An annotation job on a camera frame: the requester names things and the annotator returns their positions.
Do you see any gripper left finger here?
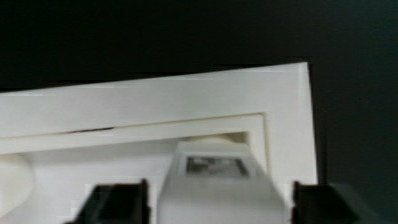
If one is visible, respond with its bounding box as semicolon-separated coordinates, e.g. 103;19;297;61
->
66;180;150;224

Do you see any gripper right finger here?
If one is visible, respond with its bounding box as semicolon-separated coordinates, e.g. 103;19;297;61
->
292;180;381;224

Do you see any white square tabletop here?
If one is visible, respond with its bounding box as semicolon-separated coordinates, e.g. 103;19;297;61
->
0;63;318;224

